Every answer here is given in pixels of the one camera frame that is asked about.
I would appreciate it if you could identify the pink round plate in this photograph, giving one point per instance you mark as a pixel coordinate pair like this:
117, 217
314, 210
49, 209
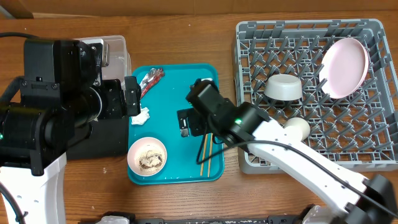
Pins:
345, 66

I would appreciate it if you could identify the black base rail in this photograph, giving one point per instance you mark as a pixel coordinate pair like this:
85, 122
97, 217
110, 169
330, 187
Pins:
272, 219

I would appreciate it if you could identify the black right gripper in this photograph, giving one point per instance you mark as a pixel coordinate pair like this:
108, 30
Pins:
198, 125

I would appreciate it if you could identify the clear plastic container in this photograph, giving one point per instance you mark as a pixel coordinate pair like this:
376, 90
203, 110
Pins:
119, 58

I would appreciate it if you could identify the teal plastic tray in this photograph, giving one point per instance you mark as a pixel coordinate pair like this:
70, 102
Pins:
164, 100

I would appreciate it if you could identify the grey dishwasher rack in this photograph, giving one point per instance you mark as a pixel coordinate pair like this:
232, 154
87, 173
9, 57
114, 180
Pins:
358, 132

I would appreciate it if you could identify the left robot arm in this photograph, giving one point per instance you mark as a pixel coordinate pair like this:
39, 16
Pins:
62, 89

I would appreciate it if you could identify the black waste bin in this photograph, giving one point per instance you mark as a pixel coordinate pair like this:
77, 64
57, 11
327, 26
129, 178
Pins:
99, 139

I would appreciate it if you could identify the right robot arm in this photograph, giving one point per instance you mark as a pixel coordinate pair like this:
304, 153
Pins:
349, 196

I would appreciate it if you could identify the crumpled white tissue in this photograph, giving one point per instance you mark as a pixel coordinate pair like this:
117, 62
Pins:
141, 118

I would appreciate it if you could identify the cream white cup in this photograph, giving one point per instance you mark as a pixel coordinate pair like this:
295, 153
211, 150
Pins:
298, 127

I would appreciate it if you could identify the pink bowl with food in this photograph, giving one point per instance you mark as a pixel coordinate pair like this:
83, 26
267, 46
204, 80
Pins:
147, 156

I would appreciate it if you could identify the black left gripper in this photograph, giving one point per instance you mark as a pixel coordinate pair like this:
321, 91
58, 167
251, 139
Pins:
116, 107

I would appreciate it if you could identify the red silver wrapper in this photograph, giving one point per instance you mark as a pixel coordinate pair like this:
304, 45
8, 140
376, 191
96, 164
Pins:
151, 78

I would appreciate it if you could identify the grey white bowl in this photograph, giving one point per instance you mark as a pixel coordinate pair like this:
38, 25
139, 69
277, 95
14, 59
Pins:
283, 87

